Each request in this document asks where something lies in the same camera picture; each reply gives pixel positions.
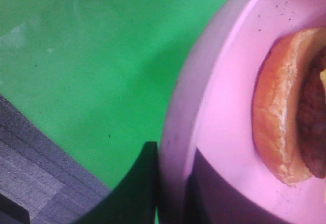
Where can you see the pink round plate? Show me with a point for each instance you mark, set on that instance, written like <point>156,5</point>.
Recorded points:
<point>211,111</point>

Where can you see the burger with lettuce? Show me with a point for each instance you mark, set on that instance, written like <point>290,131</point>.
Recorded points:
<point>276,100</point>

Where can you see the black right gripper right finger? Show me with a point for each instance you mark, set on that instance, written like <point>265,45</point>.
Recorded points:
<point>210,199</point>

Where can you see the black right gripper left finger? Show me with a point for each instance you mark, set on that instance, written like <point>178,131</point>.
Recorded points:
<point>134,198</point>

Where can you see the clear tape patch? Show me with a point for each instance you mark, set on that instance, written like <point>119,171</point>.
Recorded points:
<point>28,25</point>

